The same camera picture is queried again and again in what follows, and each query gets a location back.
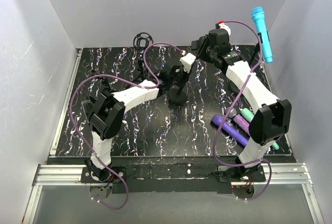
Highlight black round base stand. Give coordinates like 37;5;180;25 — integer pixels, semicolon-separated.
167;83;187;105
227;43;260;94

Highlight purple glitter silver mesh microphone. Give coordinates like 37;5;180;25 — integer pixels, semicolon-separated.
228;109;250;135

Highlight mint green microphone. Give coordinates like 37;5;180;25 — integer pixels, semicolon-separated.
240;108;279;150

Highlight purple foam head microphone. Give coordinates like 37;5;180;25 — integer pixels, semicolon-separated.
212;114;248;147

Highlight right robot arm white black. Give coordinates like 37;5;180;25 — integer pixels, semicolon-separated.
191;29;292;181

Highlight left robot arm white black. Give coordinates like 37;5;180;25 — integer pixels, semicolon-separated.
84;65;192;183

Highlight bright blue microphone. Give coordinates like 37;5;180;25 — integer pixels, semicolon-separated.
252;6;273;63

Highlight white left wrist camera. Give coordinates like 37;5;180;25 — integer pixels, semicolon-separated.
180;53;196;74

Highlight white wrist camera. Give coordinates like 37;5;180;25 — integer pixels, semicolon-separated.
215;20;231;36
180;53;196;74

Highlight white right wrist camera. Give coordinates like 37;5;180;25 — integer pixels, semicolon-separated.
215;20;231;36

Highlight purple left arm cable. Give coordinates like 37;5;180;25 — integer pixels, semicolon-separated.
69;42;186;211

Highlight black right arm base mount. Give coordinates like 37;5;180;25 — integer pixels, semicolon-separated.
216;165;266;183

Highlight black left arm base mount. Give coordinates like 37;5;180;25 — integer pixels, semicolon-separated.
80;166;127;184

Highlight aluminium frame rail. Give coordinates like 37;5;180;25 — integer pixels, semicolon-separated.
22;49;109;224

